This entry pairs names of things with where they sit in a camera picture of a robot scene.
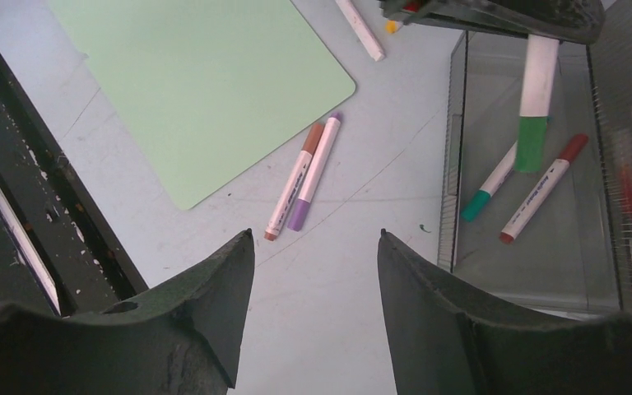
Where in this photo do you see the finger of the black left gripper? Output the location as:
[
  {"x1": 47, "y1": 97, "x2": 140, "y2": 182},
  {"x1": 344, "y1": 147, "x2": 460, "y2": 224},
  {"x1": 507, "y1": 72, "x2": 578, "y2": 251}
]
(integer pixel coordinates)
[{"x1": 379, "y1": 0, "x2": 606, "y2": 44}]

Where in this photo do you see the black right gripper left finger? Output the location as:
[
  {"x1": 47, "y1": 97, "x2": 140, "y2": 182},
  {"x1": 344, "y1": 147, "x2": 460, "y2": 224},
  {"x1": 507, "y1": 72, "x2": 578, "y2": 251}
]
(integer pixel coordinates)
[{"x1": 0, "y1": 230, "x2": 255, "y2": 394}]

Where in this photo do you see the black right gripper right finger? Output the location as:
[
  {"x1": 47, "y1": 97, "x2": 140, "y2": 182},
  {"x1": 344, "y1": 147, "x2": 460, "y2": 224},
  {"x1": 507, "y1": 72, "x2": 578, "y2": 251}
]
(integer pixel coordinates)
[{"x1": 377, "y1": 231, "x2": 632, "y2": 394}]

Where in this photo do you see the green capped short marker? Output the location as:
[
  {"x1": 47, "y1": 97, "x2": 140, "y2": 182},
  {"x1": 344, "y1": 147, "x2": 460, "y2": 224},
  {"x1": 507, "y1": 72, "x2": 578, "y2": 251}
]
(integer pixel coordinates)
[{"x1": 514, "y1": 35, "x2": 560, "y2": 173}]

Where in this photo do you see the red capped white marker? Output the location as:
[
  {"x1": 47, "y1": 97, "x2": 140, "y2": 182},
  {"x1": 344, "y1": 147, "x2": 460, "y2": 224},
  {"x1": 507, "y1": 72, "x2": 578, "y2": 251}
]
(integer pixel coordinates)
[{"x1": 499, "y1": 133, "x2": 589, "y2": 244}]

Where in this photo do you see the teal capped white marker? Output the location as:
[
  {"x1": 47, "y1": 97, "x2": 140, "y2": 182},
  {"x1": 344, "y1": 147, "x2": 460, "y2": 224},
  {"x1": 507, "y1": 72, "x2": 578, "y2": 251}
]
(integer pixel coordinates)
[{"x1": 460, "y1": 142, "x2": 518, "y2": 221}]

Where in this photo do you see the transparent grey drawer box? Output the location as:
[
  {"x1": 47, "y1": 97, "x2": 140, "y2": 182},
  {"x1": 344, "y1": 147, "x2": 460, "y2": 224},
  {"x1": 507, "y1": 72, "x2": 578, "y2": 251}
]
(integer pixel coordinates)
[{"x1": 436, "y1": 1, "x2": 632, "y2": 314}]

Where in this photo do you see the purple capped marker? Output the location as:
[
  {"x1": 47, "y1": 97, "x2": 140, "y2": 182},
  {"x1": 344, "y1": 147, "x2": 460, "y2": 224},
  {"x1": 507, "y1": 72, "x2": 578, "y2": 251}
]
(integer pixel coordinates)
[{"x1": 287, "y1": 112, "x2": 343, "y2": 231}]

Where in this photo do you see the brown capped white marker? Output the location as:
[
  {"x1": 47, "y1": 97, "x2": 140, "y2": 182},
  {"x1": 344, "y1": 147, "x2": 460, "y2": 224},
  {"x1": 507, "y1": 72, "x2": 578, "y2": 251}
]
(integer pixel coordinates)
[{"x1": 264, "y1": 122, "x2": 324, "y2": 241}]

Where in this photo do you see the yellow capped pen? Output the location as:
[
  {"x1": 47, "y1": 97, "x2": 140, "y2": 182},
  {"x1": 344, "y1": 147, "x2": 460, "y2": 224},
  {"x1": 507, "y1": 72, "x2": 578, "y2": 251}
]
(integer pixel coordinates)
[{"x1": 385, "y1": 20, "x2": 402, "y2": 35}]

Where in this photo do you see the white marker pen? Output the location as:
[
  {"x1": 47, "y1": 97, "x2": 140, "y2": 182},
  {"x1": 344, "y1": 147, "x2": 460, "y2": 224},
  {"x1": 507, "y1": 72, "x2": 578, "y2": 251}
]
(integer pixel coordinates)
[{"x1": 335, "y1": 0, "x2": 385, "y2": 62}]

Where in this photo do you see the green clipboard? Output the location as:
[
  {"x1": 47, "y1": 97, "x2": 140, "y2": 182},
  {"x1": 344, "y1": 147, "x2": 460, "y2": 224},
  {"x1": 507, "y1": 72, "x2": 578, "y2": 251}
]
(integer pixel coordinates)
[{"x1": 49, "y1": 1, "x2": 356, "y2": 210}]

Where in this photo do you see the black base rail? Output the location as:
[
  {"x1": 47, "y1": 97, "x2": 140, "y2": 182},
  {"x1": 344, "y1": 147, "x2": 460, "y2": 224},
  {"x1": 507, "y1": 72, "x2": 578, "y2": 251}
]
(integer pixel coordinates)
[{"x1": 0, "y1": 53, "x2": 146, "y2": 317}]

